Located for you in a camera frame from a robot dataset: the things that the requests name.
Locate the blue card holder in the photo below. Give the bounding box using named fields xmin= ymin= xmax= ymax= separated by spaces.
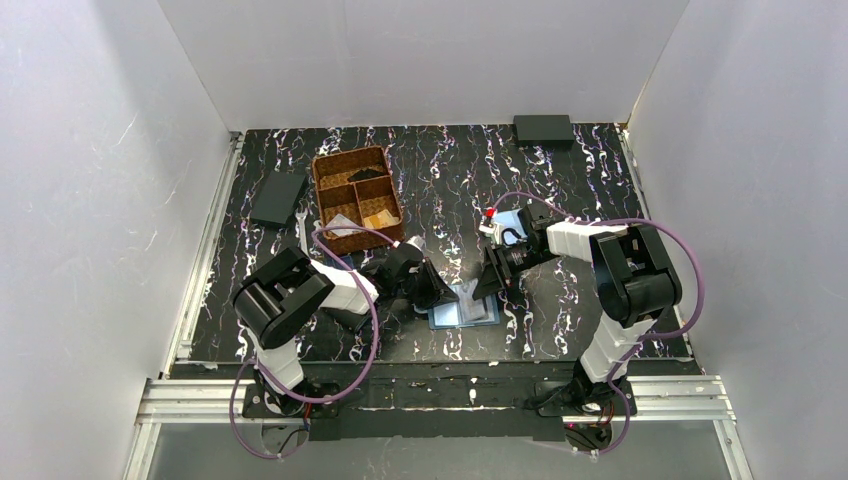
xmin=428 ymin=280 xmax=500 ymax=330

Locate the white credit card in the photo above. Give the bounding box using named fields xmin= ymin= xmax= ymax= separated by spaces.
xmin=324 ymin=214 xmax=360 ymax=238
xmin=455 ymin=279 xmax=494 ymax=325

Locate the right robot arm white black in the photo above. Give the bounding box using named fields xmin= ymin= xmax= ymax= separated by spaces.
xmin=472 ymin=204 xmax=682 ymax=387

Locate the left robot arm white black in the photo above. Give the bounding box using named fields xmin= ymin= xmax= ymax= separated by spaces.
xmin=232 ymin=238 xmax=459 ymax=394

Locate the teal open card holder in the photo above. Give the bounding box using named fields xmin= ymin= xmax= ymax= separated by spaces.
xmin=490 ymin=210 xmax=527 ymax=245

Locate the black card in basket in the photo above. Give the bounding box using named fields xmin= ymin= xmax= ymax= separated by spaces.
xmin=347 ymin=168 xmax=388 ymax=183

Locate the tan item in basket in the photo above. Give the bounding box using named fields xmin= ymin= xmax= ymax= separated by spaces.
xmin=363 ymin=209 xmax=401 ymax=230

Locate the brown wicker divided basket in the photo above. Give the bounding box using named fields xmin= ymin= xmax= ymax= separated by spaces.
xmin=312 ymin=146 xmax=406 ymax=255

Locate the silver wrench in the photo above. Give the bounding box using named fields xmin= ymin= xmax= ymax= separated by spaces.
xmin=295 ymin=209 xmax=309 ymax=256

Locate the black box back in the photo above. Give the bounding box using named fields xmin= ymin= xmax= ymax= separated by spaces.
xmin=513 ymin=115 xmax=576 ymax=147

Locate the black box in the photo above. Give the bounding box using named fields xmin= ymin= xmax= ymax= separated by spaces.
xmin=250 ymin=172 xmax=307 ymax=229
xmin=513 ymin=115 xmax=576 ymax=147

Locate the black box left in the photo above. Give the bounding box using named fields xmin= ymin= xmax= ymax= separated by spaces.
xmin=250 ymin=172 xmax=307 ymax=229

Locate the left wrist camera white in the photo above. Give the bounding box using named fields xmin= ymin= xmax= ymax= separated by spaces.
xmin=405 ymin=235 xmax=425 ymax=254

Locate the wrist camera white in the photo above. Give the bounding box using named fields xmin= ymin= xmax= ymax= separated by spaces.
xmin=405 ymin=235 xmax=425 ymax=254
xmin=478 ymin=210 xmax=526 ymax=246

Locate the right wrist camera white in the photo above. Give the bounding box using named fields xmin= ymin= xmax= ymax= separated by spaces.
xmin=478 ymin=210 xmax=526 ymax=246

